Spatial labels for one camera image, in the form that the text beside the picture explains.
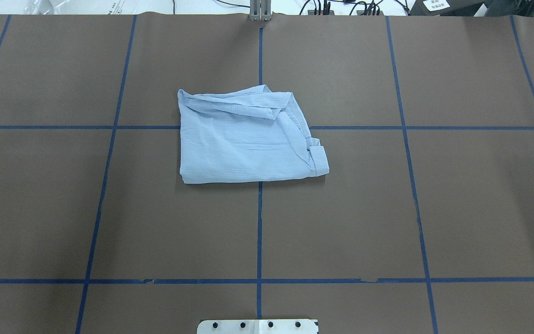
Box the light blue button-up shirt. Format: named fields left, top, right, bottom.
left=177, top=85, right=330, bottom=184

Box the grey aluminium frame post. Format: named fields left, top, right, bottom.
left=249, top=0, right=273, bottom=21

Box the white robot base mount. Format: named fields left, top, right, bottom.
left=197, top=319, right=319, bottom=334

